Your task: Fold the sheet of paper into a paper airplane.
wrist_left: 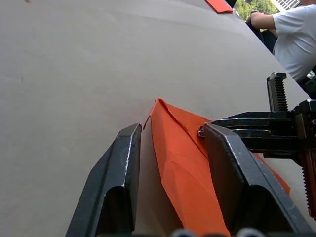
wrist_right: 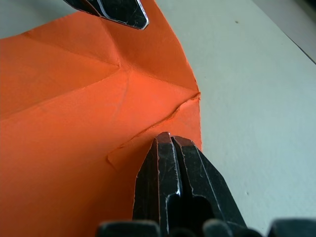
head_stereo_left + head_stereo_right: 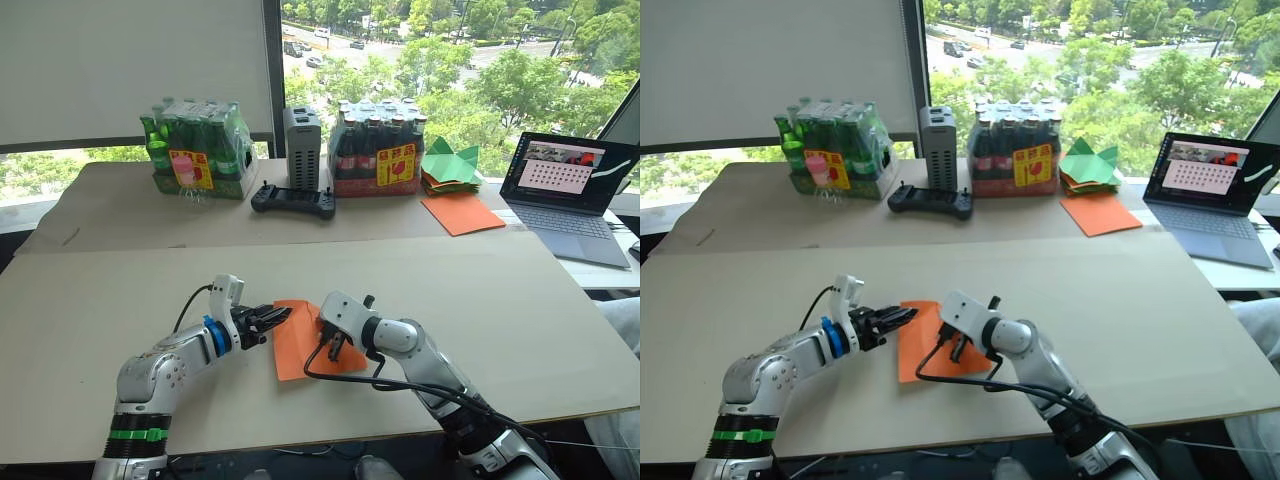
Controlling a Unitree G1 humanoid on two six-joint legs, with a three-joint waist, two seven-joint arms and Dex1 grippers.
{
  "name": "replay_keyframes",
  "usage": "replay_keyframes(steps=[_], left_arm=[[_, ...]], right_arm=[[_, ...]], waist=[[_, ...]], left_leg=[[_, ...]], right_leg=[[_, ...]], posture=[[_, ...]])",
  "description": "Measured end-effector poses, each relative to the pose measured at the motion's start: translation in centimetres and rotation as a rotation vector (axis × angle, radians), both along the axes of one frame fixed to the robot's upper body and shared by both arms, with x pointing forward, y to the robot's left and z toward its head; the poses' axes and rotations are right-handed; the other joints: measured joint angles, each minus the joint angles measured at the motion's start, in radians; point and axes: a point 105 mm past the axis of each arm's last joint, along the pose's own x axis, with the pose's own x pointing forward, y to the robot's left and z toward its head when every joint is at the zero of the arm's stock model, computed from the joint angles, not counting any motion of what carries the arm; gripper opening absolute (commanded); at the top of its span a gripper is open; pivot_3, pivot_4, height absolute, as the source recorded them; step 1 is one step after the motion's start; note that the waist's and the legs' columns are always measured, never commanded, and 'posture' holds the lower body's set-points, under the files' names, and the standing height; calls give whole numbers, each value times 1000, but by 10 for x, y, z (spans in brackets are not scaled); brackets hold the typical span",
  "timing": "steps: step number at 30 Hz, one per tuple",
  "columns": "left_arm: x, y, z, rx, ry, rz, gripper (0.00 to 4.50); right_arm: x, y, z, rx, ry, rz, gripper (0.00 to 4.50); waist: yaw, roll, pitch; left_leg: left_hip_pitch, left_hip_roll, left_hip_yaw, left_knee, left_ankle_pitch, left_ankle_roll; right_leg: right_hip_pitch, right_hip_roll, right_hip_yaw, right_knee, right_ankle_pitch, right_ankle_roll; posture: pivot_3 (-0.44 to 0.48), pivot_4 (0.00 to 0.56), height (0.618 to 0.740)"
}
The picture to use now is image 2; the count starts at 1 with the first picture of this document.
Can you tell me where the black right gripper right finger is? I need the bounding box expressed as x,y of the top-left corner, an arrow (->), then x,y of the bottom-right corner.
172,135 -> 248,230

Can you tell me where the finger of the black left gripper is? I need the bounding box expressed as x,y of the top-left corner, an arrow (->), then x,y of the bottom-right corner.
63,0 -> 150,31

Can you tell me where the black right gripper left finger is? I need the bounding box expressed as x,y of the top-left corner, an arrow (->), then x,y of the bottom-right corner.
132,132 -> 183,232

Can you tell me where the orange paper sheet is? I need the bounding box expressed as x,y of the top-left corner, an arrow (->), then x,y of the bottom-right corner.
0,0 -> 203,237

